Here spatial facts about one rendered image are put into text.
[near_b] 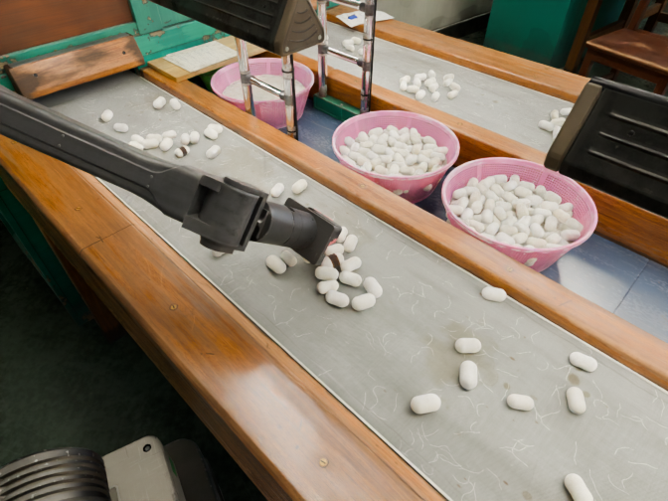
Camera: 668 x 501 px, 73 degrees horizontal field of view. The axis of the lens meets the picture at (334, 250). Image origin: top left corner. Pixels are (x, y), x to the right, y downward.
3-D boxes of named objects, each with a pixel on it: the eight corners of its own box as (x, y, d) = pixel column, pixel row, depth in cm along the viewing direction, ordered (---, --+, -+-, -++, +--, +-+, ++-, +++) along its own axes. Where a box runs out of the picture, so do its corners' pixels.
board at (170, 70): (177, 83, 116) (176, 78, 115) (147, 66, 123) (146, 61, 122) (275, 48, 133) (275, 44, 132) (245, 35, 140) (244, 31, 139)
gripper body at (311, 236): (295, 198, 71) (264, 188, 64) (342, 229, 66) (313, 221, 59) (276, 234, 72) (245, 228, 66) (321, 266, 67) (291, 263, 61)
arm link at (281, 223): (255, 248, 57) (272, 206, 56) (221, 226, 60) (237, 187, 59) (288, 252, 62) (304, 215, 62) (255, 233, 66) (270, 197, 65)
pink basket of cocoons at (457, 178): (535, 315, 74) (555, 275, 67) (406, 238, 87) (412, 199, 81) (599, 237, 87) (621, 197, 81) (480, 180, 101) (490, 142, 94)
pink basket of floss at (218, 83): (311, 138, 114) (309, 102, 107) (206, 136, 114) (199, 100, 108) (318, 90, 133) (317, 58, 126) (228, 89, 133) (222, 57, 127)
